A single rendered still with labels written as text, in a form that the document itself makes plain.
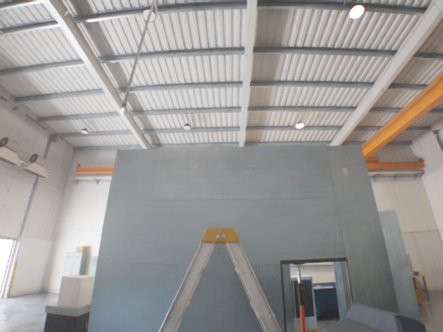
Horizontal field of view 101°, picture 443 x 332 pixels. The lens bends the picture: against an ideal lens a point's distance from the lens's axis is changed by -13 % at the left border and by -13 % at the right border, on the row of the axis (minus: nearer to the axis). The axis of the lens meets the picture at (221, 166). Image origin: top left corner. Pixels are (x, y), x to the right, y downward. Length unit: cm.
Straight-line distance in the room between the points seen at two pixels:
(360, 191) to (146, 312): 218
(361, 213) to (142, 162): 217
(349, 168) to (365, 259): 84
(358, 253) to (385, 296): 40
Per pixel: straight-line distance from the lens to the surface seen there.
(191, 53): 749
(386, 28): 858
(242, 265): 120
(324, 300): 850
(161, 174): 214
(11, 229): 1209
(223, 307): 195
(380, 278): 231
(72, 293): 573
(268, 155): 214
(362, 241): 224
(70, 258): 1253
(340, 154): 239
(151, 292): 204
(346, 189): 227
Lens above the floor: 219
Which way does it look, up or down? 23 degrees up
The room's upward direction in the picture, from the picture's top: straight up
